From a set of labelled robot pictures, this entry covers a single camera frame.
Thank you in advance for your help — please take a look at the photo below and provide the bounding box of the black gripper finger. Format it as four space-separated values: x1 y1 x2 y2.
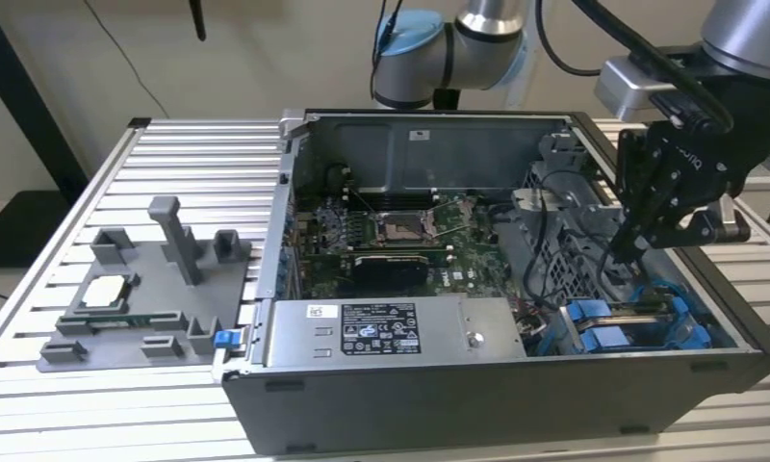
611 126 658 265
638 192 751 251

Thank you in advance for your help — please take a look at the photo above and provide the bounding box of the green RAM stick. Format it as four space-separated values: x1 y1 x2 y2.
62 312 181 329

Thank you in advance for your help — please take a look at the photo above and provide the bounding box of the hard disk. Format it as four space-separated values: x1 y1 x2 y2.
582 328 713 350
567 294 705 333

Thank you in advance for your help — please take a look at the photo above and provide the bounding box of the gray metal disk bay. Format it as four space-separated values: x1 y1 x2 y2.
493 161 630 309

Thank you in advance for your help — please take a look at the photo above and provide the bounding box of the long black looped wire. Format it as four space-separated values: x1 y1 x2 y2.
522 170 609 309

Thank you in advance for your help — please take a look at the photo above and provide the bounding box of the black RAM slot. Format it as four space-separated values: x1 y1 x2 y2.
349 188 438 199
349 244 454 253

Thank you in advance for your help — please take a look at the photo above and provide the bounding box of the silver CPU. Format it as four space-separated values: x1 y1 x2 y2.
81 276 129 309

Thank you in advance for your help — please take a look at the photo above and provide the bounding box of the black hanging strap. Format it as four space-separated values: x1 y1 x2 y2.
187 0 207 43

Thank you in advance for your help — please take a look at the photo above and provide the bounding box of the thick black camera cable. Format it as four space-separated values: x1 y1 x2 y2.
570 0 737 136

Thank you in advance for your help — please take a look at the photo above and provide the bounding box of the CPU socket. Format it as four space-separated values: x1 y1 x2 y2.
371 211 438 242

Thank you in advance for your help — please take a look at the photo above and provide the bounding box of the thin black hanging cable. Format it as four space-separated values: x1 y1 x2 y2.
537 0 603 77

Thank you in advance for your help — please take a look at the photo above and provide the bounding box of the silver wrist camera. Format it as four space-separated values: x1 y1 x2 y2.
594 55 677 122

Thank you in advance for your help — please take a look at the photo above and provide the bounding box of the green motherboard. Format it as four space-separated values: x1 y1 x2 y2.
291 192 527 299

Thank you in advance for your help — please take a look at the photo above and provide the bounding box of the silver power supply unit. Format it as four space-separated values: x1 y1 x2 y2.
262 296 529 370

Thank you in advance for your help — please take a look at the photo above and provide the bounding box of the thin black wall cable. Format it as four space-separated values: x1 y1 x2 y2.
83 0 171 119

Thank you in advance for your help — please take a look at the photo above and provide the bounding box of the blue disk wire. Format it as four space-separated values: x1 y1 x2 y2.
633 284 689 304

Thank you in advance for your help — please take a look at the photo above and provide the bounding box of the blue and black arm cable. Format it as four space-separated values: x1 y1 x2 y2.
373 0 401 55

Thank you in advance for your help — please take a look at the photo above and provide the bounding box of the gray parts rack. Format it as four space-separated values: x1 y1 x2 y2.
35 195 253 374

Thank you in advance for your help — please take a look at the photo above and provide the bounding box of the black open PC case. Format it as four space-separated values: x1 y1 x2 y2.
211 108 770 456

